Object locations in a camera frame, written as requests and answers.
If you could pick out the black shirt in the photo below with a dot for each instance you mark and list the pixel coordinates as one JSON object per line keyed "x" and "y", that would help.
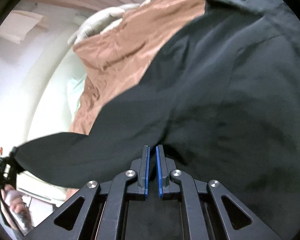
{"x": 223, "y": 98}

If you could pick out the brown blanket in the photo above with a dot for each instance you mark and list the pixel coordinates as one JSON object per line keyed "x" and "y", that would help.
{"x": 130, "y": 47}

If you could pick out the person's left hand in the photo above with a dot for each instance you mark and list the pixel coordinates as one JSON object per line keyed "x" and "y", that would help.
{"x": 15, "y": 210}

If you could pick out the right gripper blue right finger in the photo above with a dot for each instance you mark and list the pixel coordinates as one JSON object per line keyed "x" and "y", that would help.
{"x": 174, "y": 184}

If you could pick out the grey plush toy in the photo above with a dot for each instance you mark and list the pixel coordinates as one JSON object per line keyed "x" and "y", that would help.
{"x": 99, "y": 21}

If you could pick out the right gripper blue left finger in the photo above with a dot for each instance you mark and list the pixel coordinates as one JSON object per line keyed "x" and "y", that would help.
{"x": 131, "y": 184}

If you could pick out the cream cloth on wall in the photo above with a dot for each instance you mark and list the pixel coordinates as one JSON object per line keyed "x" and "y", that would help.
{"x": 18, "y": 23}

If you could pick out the cream bed headboard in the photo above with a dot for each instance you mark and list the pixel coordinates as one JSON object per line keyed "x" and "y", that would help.
{"x": 49, "y": 95}

